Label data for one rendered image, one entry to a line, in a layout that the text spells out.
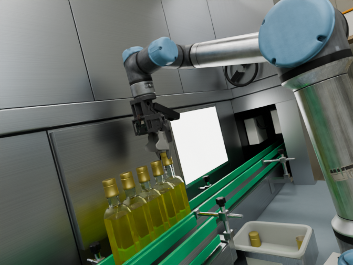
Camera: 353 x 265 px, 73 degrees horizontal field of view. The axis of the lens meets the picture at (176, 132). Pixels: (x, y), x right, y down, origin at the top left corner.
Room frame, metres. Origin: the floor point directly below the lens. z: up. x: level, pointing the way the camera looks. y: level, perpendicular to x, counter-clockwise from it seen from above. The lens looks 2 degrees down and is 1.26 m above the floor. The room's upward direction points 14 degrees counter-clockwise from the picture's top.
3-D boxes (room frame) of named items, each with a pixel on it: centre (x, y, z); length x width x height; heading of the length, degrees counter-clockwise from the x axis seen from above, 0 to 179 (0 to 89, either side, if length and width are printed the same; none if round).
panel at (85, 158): (1.01, 0.05, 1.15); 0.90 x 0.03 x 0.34; 140
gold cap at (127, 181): (0.66, 0.16, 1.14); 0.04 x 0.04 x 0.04
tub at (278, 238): (0.76, -0.21, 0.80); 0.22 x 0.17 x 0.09; 50
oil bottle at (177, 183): (0.80, 0.05, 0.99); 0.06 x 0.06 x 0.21; 50
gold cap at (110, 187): (0.62, 0.20, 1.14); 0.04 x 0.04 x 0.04
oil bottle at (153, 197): (0.71, 0.13, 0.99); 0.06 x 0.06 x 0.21; 49
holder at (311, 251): (0.78, -0.19, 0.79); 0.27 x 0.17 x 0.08; 50
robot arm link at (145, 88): (0.78, 0.07, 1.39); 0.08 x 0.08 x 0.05
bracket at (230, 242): (0.75, -0.05, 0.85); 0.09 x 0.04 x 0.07; 50
